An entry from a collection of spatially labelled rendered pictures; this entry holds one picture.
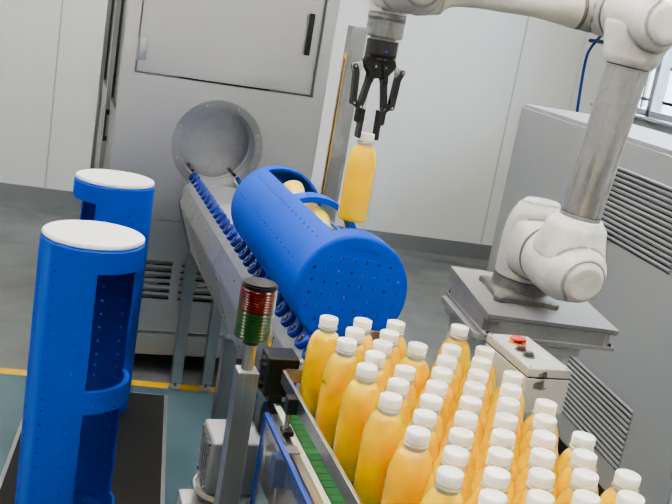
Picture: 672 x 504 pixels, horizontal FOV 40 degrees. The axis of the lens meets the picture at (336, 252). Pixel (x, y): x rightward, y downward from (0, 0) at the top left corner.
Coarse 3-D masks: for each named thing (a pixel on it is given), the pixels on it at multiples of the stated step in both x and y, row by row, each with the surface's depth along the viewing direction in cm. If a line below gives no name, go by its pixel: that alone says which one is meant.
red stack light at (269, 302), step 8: (240, 296) 158; (248, 296) 157; (256, 296) 156; (264, 296) 157; (272, 296) 158; (240, 304) 158; (248, 304) 157; (256, 304) 157; (264, 304) 157; (272, 304) 158; (248, 312) 157; (256, 312) 157; (264, 312) 158; (272, 312) 159
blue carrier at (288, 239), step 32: (256, 192) 278; (288, 192) 264; (256, 224) 263; (288, 224) 241; (320, 224) 230; (352, 224) 262; (256, 256) 265; (288, 256) 229; (320, 256) 218; (352, 256) 221; (384, 256) 222; (288, 288) 224; (320, 288) 220; (352, 288) 222; (384, 288) 225; (352, 320) 225; (384, 320) 227
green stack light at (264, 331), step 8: (240, 312) 158; (240, 320) 158; (248, 320) 158; (256, 320) 158; (264, 320) 158; (272, 320) 160; (240, 328) 159; (248, 328) 158; (256, 328) 158; (264, 328) 159; (240, 336) 159; (248, 336) 158; (256, 336) 158; (264, 336) 159
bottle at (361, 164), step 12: (360, 144) 225; (372, 144) 225; (348, 156) 226; (360, 156) 223; (372, 156) 224; (348, 168) 225; (360, 168) 224; (372, 168) 225; (348, 180) 225; (360, 180) 224; (372, 180) 226; (348, 192) 226; (360, 192) 225; (348, 204) 226; (360, 204) 226; (348, 216) 227; (360, 216) 227
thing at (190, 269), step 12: (192, 264) 404; (192, 276) 406; (192, 288) 407; (180, 300) 411; (192, 300) 409; (180, 312) 409; (180, 324) 410; (180, 336) 412; (180, 348) 413; (180, 360) 415; (180, 372) 417
